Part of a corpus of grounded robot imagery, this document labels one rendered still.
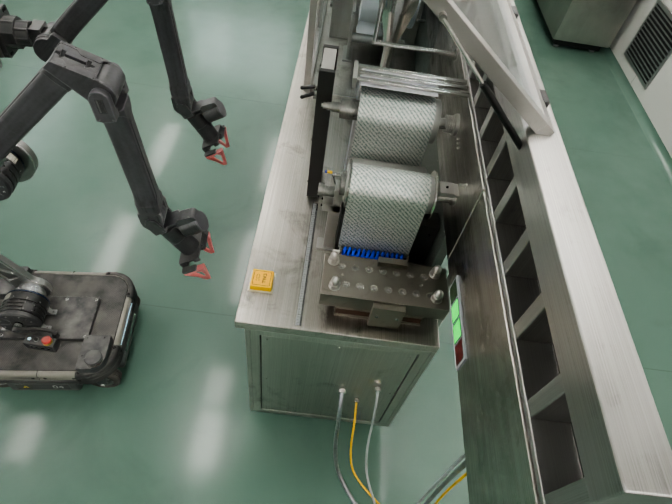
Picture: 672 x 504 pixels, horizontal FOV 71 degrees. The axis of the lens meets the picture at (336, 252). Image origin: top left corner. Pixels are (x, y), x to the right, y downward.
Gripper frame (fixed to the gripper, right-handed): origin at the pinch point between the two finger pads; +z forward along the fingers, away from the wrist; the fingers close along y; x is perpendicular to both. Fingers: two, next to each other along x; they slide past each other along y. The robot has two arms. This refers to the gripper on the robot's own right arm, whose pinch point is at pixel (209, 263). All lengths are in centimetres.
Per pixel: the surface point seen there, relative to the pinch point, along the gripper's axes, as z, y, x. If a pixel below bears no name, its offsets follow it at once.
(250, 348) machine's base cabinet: 34.3, -11.8, 5.3
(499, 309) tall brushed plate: 0, -36, -77
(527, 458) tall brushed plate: -3, -66, -74
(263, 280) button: 18.6, 2.9, -7.9
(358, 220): 12.0, 10.0, -44.5
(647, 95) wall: 245, 265, -250
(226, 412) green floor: 91, -9, 52
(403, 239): 25, 8, -55
